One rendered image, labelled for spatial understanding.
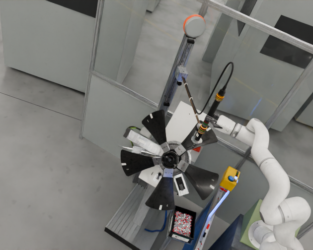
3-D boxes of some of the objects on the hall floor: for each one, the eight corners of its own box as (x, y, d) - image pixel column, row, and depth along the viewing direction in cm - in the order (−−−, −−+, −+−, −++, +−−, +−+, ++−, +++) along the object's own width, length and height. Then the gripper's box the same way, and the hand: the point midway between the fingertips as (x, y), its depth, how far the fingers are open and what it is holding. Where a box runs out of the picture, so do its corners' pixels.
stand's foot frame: (135, 187, 316) (137, 183, 311) (171, 209, 308) (173, 205, 303) (104, 230, 270) (105, 226, 265) (145, 257, 262) (147, 254, 257)
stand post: (132, 222, 285) (157, 165, 226) (140, 227, 283) (167, 171, 225) (130, 225, 281) (155, 169, 223) (138, 230, 280) (165, 175, 221)
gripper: (240, 118, 167) (212, 103, 170) (234, 132, 155) (204, 117, 158) (235, 127, 172) (208, 112, 175) (228, 142, 159) (199, 126, 162)
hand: (209, 116), depth 166 cm, fingers closed on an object, 4 cm apart
